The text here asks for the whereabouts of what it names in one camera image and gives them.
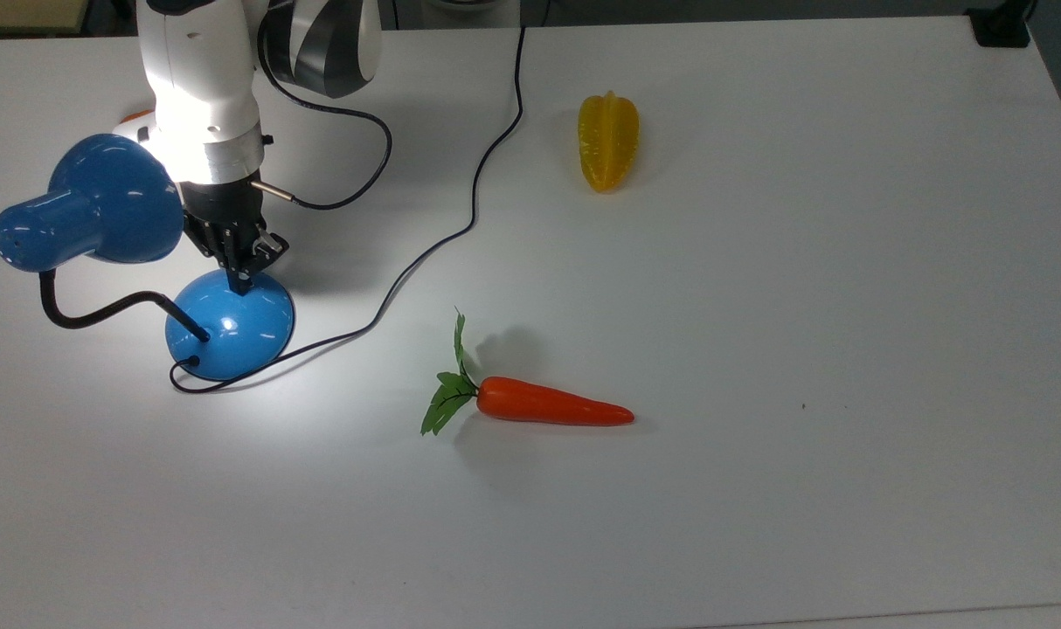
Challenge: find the yellow star fruit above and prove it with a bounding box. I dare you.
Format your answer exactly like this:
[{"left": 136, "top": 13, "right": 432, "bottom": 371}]
[{"left": 578, "top": 90, "right": 641, "bottom": 194}]

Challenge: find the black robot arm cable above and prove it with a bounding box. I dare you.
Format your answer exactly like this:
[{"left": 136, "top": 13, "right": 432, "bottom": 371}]
[{"left": 251, "top": 35, "right": 394, "bottom": 212}]

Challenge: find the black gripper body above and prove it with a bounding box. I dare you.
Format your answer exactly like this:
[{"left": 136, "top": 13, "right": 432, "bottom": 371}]
[{"left": 181, "top": 176, "right": 290, "bottom": 270}]

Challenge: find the orange carrot with green leaves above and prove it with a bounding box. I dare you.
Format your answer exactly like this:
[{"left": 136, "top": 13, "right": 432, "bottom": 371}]
[{"left": 420, "top": 308, "right": 635, "bottom": 438}]

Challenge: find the blue desk lamp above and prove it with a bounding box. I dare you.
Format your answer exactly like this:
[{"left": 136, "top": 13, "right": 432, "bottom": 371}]
[{"left": 0, "top": 133, "right": 296, "bottom": 383}]

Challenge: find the black lamp power cable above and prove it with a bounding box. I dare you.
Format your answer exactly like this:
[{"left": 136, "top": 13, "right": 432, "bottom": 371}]
[{"left": 169, "top": 26, "right": 529, "bottom": 395}]

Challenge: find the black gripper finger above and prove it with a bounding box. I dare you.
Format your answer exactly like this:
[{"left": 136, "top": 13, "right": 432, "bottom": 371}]
[
  {"left": 225, "top": 227, "right": 255, "bottom": 295},
  {"left": 249, "top": 232, "right": 285, "bottom": 275}
]

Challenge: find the black table clamp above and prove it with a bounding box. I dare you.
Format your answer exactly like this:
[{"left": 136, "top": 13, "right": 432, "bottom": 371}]
[{"left": 967, "top": 0, "right": 1038, "bottom": 49}]

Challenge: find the beige box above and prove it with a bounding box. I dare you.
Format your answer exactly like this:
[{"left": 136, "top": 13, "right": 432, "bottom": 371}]
[{"left": 0, "top": 0, "right": 92, "bottom": 36}]

